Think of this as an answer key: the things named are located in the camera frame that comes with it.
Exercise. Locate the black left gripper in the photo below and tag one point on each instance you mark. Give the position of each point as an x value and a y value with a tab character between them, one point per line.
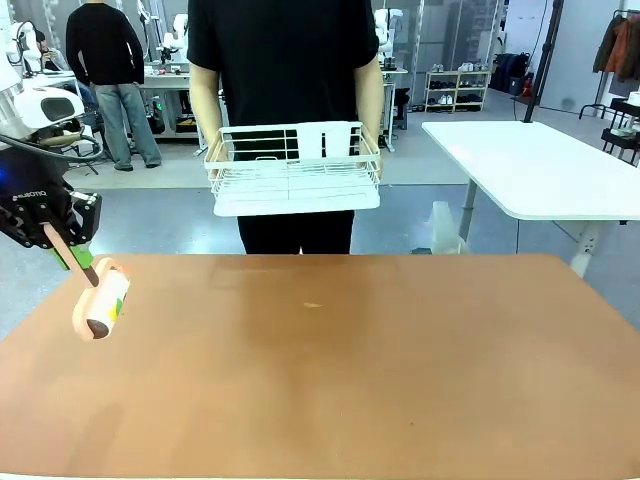
30	200

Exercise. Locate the person's left forearm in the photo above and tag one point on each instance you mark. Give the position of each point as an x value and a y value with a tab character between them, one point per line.
371	100

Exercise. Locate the person's right forearm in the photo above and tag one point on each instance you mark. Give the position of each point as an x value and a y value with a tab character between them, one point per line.
204	110

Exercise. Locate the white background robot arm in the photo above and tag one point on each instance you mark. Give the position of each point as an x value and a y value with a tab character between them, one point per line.
387	35
22	47
172	40

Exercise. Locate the person's right hand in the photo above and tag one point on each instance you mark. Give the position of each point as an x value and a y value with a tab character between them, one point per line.
214	174

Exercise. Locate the person's left hand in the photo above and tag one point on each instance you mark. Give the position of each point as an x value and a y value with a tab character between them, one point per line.
377	160

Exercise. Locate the seated person in grey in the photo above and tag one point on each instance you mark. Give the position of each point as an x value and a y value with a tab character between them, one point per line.
52	57

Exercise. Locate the bystander in black top and jeans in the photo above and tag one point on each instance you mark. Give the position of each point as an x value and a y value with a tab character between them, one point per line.
107	60

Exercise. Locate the person's torso in black shirt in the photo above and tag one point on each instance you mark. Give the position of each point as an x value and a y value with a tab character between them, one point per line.
285	55

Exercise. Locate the translucent plastic container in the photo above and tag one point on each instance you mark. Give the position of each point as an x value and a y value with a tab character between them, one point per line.
445	230

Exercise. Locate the wooden shoe rack with shoes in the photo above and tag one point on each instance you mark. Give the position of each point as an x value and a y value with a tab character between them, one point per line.
457	90

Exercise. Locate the dark bags on floor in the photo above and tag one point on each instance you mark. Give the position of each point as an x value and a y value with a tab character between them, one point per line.
510	72

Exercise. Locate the white side table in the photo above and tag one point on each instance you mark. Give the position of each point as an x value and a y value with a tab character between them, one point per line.
540	170

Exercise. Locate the black slanted stand pole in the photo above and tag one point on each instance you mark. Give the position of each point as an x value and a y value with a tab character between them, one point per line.
542	60

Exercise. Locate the black utility cart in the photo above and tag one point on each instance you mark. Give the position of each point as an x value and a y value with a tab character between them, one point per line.
622	130

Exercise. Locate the hanging brown and orange clothes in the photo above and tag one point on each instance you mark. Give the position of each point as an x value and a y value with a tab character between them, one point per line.
620	47

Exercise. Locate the white workbench with metal frame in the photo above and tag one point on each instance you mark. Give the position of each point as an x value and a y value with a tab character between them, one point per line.
395	100
170	82

